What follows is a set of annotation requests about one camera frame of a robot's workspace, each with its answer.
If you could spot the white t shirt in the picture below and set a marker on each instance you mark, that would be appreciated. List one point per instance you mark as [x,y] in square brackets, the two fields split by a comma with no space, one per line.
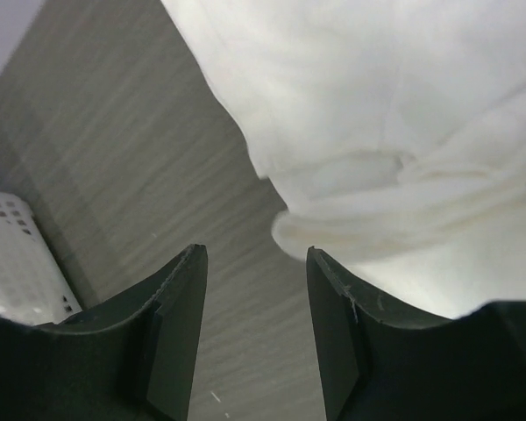
[394,132]

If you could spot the white plastic basket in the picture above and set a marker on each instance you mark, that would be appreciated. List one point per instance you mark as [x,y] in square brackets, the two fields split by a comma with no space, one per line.
[33,290]

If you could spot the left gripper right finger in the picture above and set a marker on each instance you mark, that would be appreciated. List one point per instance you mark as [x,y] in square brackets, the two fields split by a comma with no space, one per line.
[382,359]

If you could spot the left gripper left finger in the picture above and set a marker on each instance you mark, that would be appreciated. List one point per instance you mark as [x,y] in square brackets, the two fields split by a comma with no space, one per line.
[131,357]

